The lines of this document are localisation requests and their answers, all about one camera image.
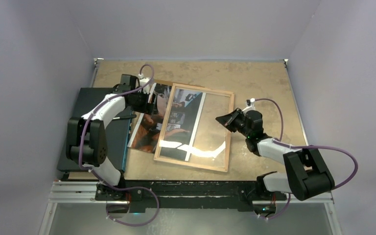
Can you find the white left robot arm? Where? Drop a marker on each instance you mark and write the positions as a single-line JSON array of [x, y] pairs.
[[86, 140]]

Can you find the colour photo print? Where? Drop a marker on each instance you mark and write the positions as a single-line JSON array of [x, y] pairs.
[[162, 120]]

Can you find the brown backing board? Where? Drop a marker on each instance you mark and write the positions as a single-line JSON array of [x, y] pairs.
[[168, 83]]

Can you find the black pen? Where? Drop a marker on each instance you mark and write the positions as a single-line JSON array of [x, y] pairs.
[[132, 116]]

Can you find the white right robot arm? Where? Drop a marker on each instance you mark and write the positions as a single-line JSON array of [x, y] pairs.
[[306, 173]]

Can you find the aluminium extrusion rail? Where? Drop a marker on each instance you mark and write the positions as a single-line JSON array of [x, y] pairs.
[[84, 192]]

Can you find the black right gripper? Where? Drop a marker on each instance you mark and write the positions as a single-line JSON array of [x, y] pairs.
[[227, 120]]

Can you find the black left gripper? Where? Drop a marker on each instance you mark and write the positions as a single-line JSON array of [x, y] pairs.
[[148, 108]]

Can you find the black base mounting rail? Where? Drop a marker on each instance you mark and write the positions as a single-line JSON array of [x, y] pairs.
[[178, 194]]

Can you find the white wooden picture frame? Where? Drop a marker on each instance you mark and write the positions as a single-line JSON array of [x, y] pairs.
[[211, 144]]

